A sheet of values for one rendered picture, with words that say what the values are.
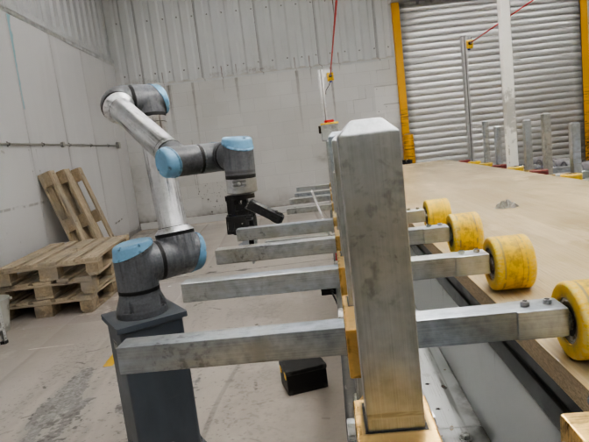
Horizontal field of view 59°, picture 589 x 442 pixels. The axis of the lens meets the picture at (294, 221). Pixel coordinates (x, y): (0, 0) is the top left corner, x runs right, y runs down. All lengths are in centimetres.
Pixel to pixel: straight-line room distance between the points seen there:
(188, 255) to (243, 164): 62
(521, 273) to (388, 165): 53
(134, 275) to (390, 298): 168
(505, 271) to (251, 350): 40
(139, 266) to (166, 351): 138
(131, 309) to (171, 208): 40
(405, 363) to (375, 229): 8
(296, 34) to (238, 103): 152
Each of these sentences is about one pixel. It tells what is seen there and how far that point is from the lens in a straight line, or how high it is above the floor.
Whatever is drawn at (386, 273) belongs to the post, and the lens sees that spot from 31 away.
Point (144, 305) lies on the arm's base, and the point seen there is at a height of 65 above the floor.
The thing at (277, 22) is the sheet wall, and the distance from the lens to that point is 936.
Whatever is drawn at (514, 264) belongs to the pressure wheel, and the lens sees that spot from 80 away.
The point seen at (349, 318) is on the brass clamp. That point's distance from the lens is 54.
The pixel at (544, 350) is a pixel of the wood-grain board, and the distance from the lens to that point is 64.
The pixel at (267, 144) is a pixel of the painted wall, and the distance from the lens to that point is 912.
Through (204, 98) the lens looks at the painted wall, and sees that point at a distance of 924.
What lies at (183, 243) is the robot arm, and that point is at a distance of 201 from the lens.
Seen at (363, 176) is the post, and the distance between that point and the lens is 30.
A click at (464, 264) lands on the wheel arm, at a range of 80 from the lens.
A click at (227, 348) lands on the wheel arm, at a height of 95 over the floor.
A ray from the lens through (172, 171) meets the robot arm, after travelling 154.
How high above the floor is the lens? 115
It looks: 8 degrees down
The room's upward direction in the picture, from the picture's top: 7 degrees counter-clockwise
